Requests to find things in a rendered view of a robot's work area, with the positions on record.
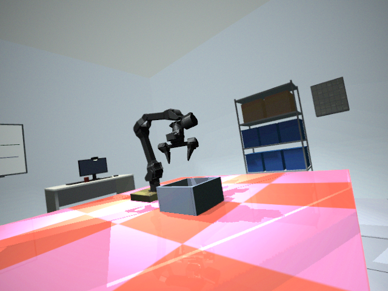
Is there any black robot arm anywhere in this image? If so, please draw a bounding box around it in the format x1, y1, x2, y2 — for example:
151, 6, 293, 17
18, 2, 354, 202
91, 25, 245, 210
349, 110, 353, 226
133, 109, 198, 192

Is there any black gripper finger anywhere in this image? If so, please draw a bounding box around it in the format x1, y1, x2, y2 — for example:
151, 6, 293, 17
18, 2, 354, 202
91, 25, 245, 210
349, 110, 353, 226
161, 147, 170, 164
187, 143, 196, 161

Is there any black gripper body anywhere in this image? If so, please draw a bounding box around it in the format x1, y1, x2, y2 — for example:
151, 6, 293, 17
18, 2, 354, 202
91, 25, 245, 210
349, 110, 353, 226
158, 130, 199, 153

